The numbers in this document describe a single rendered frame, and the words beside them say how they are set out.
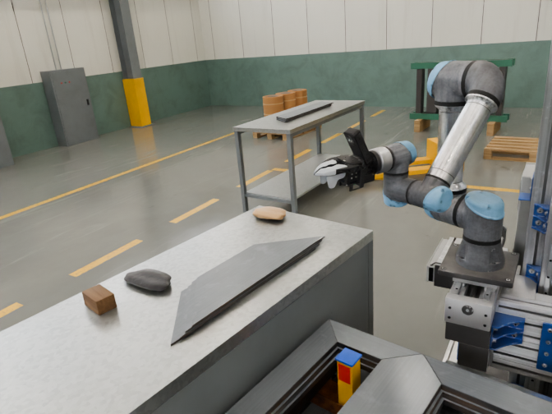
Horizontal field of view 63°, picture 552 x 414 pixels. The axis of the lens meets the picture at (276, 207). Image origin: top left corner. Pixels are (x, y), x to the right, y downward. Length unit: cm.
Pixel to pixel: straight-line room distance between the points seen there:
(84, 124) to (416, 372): 970
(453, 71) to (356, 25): 1004
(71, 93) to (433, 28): 774
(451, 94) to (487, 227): 43
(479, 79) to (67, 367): 137
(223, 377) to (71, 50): 998
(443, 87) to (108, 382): 126
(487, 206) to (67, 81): 952
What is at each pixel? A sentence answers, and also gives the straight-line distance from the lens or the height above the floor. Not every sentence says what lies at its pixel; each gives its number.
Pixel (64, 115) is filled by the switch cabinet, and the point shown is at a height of 63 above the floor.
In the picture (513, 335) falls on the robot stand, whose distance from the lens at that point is 170.
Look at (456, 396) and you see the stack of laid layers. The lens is 142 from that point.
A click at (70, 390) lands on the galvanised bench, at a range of 126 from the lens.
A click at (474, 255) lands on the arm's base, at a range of 160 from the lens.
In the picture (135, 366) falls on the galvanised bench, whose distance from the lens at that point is 126.
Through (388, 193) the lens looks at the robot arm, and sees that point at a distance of 142.
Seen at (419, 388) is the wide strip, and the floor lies 87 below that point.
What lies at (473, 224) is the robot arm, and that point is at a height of 119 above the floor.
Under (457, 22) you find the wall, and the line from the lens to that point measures 1091.
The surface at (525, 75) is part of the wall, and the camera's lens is 1081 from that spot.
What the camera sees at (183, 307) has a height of 106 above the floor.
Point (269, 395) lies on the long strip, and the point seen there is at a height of 87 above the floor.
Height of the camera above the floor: 180
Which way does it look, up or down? 21 degrees down
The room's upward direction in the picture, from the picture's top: 5 degrees counter-clockwise
